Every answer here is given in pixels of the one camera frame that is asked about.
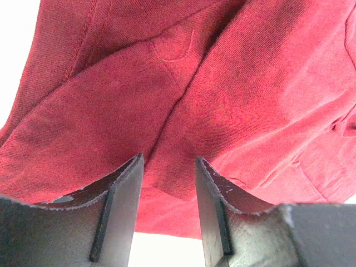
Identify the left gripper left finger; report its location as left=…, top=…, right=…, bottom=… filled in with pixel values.
left=1, top=154, right=144, bottom=266

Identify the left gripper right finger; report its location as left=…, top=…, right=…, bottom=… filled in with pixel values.
left=195, top=157, right=355, bottom=266

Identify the maroon t shirt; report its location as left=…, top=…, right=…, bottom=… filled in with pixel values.
left=1, top=1, right=355, bottom=238

